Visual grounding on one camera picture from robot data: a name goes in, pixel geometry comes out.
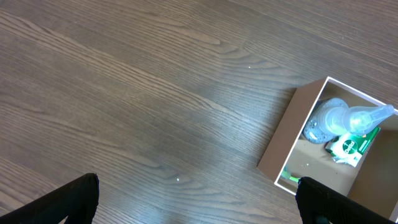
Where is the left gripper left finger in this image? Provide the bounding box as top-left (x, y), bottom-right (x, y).
top-left (1, 173), bottom-right (100, 224)

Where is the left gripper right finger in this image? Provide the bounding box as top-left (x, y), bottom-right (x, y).
top-left (295, 177), bottom-right (394, 224)

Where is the green white toothbrush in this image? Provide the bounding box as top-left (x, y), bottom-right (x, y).
top-left (281, 166), bottom-right (299, 183)

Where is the green soap bar packet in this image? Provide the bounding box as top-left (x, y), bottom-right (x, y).
top-left (325, 127), bottom-right (381, 167)

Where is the clear pump soap bottle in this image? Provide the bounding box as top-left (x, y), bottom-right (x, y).
top-left (302, 98), bottom-right (395, 144)

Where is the white cardboard box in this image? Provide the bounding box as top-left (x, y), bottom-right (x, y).
top-left (257, 77), bottom-right (397, 222)

